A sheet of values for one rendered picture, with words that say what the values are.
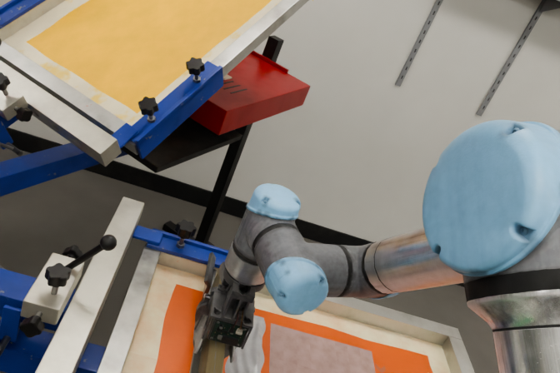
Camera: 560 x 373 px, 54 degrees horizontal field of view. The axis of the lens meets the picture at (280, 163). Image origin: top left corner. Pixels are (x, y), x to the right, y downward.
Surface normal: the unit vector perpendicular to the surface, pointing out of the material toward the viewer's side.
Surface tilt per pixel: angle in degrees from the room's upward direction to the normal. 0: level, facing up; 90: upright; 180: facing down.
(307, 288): 90
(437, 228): 85
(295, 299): 89
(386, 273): 104
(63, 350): 0
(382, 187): 90
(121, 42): 32
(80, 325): 0
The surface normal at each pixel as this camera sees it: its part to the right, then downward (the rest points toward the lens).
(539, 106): 0.00, 0.47
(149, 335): 0.35, -0.83
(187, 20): 0.04, -0.57
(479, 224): -0.88, -0.25
